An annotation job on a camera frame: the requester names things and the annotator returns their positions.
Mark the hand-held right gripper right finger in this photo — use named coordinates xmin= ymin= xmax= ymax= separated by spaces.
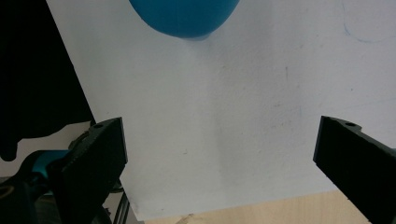
xmin=312 ymin=115 xmax=396 ymax=224

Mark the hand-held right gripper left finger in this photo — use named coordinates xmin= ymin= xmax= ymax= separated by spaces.
xmin=46 ymin=117 xmax=129 ymax=224

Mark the blue round bowl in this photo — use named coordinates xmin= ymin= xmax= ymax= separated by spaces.
xmin=128 ymin=0 xmax=241 ymax=40

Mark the dark cloth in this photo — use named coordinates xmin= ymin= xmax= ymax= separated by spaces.
xmin=0 ymin=0 xmax=95 ymax=162

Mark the white board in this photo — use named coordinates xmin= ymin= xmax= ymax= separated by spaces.
xmin=46 ymin=0 xmax=396 ymax=222

